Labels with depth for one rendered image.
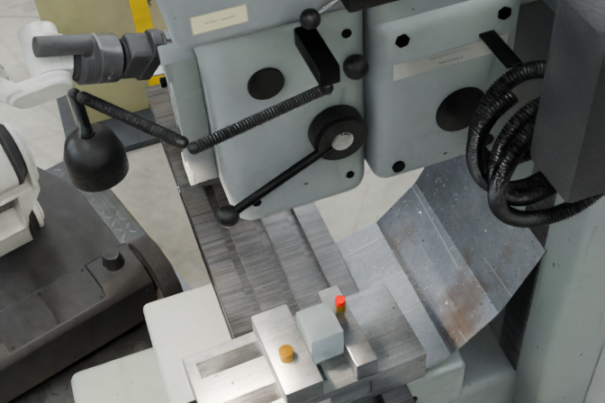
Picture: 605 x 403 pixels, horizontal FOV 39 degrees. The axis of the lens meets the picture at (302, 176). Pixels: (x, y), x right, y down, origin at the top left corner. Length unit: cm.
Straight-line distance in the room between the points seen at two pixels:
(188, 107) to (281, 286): 54
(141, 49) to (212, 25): 66
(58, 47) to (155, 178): 168
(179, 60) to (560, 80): 44
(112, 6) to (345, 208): 105
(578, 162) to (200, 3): 40
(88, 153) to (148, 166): 216
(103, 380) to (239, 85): 87
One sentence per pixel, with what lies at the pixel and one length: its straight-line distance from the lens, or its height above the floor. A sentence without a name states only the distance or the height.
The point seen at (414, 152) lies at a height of 139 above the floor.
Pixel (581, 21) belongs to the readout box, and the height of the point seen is 172.
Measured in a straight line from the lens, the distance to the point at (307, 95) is 91.
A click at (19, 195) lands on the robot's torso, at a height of 90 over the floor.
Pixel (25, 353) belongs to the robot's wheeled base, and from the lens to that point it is 203.
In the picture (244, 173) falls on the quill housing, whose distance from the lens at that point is 107.
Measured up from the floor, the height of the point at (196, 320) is 89.
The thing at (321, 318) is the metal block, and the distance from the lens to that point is 130.
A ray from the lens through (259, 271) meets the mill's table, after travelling 154.
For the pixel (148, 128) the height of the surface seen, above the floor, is 158.
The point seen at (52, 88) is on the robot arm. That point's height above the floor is 128.
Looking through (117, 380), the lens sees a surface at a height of 77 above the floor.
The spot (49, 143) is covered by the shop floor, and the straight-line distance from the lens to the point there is 336.
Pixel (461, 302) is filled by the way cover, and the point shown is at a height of 96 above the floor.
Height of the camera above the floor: 218
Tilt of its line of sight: 46 degrees down
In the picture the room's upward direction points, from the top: 5 degrees counter-clockwise
